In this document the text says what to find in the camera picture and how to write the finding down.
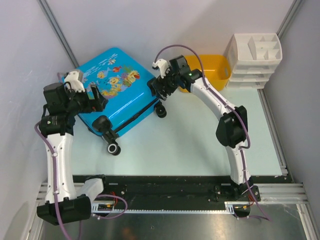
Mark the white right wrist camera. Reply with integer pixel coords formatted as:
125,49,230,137
152,58,170,79

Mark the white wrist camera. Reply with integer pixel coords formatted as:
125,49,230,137
63,69,85,93
152,58,170,79

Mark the yellow plastic basket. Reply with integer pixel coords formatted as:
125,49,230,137
179,54,232,93

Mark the grey slotted cable duct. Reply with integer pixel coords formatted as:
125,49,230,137
91,201,253,215

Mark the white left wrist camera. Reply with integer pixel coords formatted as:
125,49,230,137
63,69,85,93

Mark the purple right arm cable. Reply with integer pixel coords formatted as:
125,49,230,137
153,44,273,223

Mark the blue fish-print kids suitcase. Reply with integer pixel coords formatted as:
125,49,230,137
78,47,167,156

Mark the white plastic drawer organizer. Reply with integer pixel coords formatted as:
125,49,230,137
225,33,283,89

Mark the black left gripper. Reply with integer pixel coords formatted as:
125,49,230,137
64,84,107,116

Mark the aluminium frame rail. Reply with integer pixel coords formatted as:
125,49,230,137
257,183,309,204

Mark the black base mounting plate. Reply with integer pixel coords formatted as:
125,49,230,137
72,174,293,211

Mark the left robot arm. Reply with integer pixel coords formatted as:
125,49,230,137
34,81,111,226

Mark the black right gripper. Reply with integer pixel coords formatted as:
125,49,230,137
152,65,181,101

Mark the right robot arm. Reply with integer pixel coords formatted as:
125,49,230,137
149,55,253,201

